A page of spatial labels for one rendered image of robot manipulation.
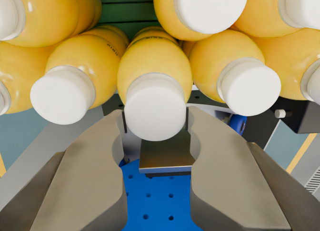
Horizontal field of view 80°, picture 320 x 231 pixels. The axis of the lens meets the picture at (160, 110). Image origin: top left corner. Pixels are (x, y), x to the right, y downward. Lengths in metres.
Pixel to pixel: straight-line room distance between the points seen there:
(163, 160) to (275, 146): 1.68
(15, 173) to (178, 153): 0.67
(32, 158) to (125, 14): 0.68
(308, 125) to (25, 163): 0.83
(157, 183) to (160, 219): 0.05
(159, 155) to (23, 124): 1.55
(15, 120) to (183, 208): 1.58
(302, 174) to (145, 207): 2.08
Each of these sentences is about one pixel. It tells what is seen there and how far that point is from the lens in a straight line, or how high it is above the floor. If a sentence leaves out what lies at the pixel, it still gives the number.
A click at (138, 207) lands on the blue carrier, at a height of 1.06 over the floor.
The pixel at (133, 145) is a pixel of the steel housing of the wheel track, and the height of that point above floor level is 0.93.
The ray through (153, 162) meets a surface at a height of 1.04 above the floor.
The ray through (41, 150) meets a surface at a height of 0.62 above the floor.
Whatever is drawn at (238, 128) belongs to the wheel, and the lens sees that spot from 0.31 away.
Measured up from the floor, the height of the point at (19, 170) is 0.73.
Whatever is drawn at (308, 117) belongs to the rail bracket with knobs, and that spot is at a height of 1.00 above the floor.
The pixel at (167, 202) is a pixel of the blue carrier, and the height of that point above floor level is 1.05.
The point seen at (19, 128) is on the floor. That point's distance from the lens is 1.78.
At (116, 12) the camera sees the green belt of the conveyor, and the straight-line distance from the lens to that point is 0.32.
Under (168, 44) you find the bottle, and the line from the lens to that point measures 0.16.
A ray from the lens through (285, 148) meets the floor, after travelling 1.95.
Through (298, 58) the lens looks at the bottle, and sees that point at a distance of 0.20.
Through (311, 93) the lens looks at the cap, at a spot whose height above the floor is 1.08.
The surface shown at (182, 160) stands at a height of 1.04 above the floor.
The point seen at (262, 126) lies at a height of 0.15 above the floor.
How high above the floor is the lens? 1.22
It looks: 61 degrees down
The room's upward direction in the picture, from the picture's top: 176 degrees clockwise
